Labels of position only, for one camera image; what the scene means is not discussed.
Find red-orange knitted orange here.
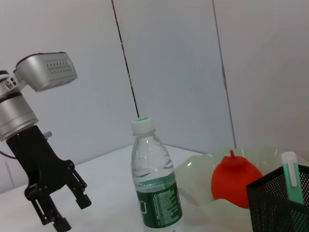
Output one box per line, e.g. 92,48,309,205
211,149,263,209

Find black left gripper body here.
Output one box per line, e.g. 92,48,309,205
6,125,75,202

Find clear green-label plastic bottle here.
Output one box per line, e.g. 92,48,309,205
131,116,183,232

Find green glass fruit plate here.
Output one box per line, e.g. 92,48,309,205
173,146,309,232

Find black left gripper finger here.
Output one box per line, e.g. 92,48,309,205
66,166,93,210
24,185,72,232

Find black mesh pen holder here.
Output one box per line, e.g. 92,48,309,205
246,164,309,232

